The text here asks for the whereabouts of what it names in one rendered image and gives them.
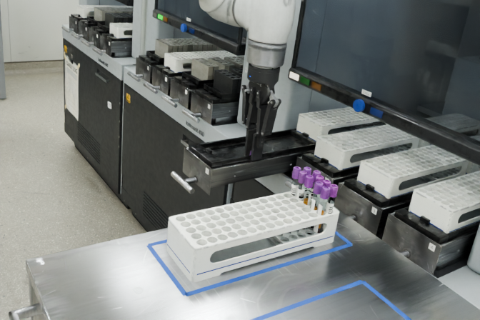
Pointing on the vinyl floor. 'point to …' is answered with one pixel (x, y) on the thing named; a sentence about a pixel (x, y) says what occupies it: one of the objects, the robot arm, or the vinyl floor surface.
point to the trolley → (239, 284)
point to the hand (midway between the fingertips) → (253, 144)
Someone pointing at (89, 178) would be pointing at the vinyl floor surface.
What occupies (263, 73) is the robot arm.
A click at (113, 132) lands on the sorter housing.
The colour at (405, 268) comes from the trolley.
